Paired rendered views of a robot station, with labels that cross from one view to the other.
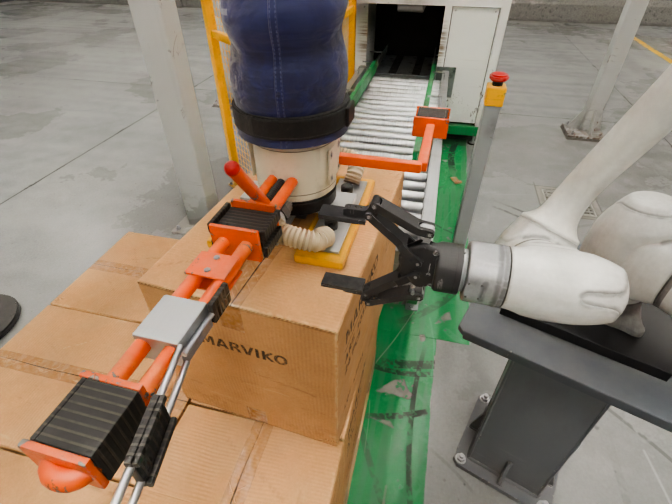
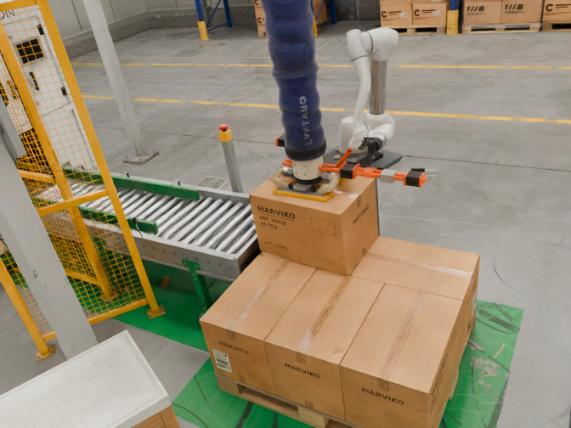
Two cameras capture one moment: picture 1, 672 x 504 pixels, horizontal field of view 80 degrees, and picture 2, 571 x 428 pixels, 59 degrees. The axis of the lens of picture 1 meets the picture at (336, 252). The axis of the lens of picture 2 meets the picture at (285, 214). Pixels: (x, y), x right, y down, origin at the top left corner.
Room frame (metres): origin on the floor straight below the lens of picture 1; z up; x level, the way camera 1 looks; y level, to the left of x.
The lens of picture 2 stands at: (0.06, 2.51, 2.31)
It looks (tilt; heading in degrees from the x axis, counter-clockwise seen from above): 31 degrees down; 290
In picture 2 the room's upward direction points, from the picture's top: 9 degrees counter-clockwise
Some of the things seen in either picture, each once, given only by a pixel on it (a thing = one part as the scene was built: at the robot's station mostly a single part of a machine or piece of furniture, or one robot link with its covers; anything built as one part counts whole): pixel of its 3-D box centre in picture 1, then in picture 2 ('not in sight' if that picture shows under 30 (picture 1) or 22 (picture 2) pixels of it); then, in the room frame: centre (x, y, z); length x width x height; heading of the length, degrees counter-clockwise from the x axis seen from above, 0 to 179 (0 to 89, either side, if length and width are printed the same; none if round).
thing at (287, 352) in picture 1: (300, 278); (314, 216); (0.78, 0.09, 0.74); 0.60 x 0.40 x 0.40; 162
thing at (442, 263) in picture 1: (429, 264); (372, 147); (0.46, -0.14, 1.07); 0.09 x 0.07 x 0.08; 75
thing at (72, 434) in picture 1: (93, 426); (414, 178); (0.20, 0.24, 1.07); 0.08 x 0.07 x 0.05; 165
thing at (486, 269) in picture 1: (481, 272); (377, 141); (0.44, -0.21, 1.07); 0.09 x 0.06 x 0.09; 165
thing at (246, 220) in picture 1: (246, 229); (349, 170); (0.54, 0.15, 1.07); 0.10 x 0.08 x 0.06; 75
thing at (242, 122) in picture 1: (293, 108); (305, 145); (0.78, 0.08, 1.19); 0.23 x 0.23 x 0.04
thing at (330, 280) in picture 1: (343, 282); not in sight; (0.49, -0.01, 1.00); 0.07 x 0.03 x 0.01; 75
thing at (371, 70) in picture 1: (349, 96); (72, 213); (2.68, -0.09, 0.60); 1.60 x 0.10 x 0.09; 166
